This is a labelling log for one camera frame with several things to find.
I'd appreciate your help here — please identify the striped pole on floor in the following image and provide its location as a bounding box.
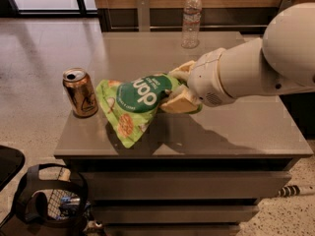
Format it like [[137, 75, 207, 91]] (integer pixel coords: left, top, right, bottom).
[[278, 185, 315, 198]]

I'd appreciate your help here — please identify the black chair seat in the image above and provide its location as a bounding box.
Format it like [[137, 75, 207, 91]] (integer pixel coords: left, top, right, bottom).
[[0, 146, 25, 192]]

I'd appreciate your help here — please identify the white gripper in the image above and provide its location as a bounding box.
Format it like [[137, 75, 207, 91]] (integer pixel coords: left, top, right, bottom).
[[159, 48, 235, 114]]

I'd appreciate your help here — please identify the black mesh waste basket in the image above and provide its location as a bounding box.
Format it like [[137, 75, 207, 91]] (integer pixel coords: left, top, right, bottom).
[[12, 163, 88, 236]]

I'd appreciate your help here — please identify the green rice chip bag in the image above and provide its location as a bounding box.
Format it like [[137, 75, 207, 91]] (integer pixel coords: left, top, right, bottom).
[[94, 72, 203, 149]]

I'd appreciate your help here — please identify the left metal wall bracket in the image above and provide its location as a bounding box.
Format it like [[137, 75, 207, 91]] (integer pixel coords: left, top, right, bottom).
[[136, 0, 151, 32]]

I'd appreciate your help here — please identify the metal wall bracket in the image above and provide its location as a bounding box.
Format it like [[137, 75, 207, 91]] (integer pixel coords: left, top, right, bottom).
[[278, 0, 296, 13], [136, 0, 151, 32]]

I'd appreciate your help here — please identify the grey drawer cabinet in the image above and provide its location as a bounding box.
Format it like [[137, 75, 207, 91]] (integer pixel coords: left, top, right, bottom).
[[53, 30, 314, 236]]

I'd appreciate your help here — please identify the orange soda can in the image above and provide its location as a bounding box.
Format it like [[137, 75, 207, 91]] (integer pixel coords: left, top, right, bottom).
[[63, 68, 98, 118]]

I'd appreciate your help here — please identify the clear plastic water bottle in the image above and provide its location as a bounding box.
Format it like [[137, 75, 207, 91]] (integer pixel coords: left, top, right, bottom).
[[181, 0, 202, 49]]

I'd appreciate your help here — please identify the right metal wall bracket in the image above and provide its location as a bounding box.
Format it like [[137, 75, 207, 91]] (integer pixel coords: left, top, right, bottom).
[[278, 0, 296, 13]]

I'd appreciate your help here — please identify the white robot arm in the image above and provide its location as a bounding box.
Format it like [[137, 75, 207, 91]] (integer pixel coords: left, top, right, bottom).
[[159, 3, 315, 113]]

